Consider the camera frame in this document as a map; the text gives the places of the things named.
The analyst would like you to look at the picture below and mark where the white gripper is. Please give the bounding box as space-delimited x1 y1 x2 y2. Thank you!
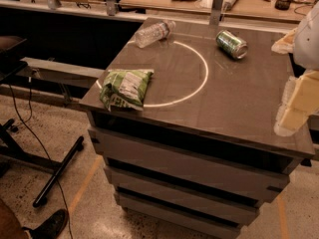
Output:
271 2 319 136

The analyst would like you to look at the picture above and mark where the green soda can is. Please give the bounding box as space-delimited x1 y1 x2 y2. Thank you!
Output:
215 30 248 60

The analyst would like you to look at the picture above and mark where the black round cup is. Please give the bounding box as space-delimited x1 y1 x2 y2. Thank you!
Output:
275 0 293 11

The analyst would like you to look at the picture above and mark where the grey drawer cabinet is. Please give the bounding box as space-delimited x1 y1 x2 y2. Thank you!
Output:
82 22 315 239

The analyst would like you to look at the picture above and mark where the clear plastic water bottle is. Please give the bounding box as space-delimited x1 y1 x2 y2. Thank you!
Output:
135 20 175 48

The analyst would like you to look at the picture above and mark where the green chip bag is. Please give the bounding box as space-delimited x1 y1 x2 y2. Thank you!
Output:
100 69 155 111

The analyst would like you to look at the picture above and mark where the black shoe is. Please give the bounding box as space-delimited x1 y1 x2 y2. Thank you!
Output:
23 209 69 239

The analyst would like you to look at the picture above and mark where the grey metal bench rail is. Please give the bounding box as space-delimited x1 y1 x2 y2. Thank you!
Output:
18 57 103 89

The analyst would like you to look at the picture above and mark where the black floor cable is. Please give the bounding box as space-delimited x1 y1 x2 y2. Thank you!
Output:
7 77 75 239

